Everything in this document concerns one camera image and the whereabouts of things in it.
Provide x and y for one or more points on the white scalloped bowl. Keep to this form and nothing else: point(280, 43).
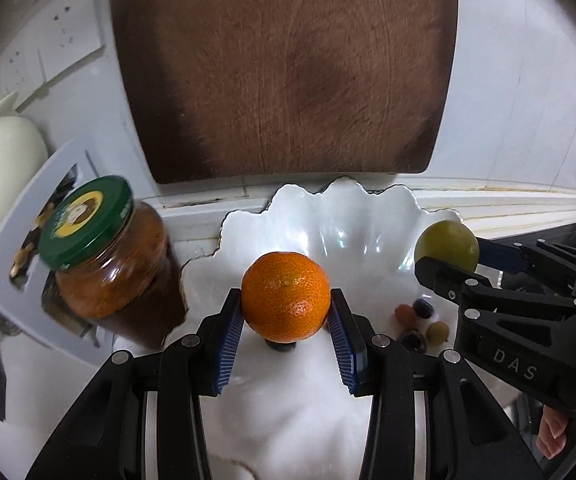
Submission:
point(287, 415)

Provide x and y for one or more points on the green apple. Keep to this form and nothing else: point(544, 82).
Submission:
point(451, 242)

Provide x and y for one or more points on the dark grape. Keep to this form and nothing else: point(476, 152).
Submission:
point(414, 341)

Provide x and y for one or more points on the right human hand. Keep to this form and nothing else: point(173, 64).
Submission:
point(551, 438)

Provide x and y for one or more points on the glass jar green lid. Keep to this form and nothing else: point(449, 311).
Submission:
point(113, 262)

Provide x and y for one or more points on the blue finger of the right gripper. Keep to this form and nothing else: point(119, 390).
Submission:
point(551, 264)
point(473, 291)

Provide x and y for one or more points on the orange tangerine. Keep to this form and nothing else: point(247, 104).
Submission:
point(285, 296)

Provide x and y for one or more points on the red cherry tomato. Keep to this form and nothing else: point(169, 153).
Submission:
point(406, 317)
point(281, 346)

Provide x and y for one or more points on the wall power sockets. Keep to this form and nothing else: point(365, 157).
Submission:
point(56, 38)

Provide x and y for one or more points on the tan longan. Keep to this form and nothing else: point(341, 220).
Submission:
point(437, 334)

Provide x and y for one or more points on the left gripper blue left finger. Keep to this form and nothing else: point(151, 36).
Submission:
point(103, 434)

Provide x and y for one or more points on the dark blueberry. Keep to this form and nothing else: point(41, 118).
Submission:
point(423, 309)

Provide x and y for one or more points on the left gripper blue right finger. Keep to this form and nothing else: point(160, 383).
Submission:
point(467, 434)

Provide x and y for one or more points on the brown wooden cutting board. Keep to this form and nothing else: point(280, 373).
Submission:
point(229, 88)

